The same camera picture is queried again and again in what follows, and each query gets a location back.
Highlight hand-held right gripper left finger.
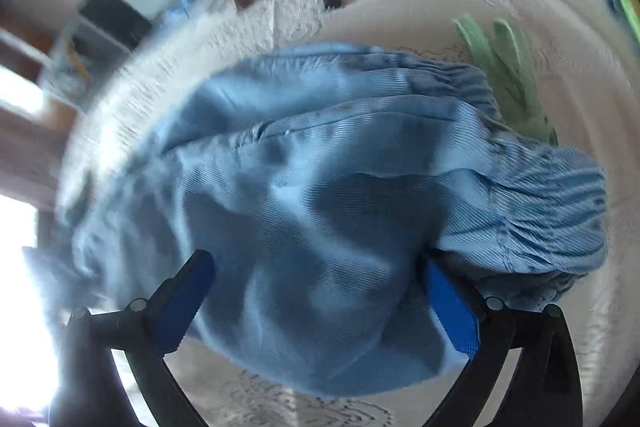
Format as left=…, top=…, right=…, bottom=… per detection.
left=50, top=249, right=218, bottom=427

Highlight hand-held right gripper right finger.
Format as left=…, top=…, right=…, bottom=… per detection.
left=419, top=257, right=586, bottom=427

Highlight light blue pants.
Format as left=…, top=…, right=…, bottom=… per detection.
left=22, top=43, right=608, bottom=398

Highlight green cloth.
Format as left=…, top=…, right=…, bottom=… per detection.
left=452, top=14, right=559, bottom=146

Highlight blue packet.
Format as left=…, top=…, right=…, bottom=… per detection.
left=159, top=0, right=201, bottom=25

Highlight black framed picture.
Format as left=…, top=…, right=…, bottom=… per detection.
left=76, top=0, right=154, bottom=51

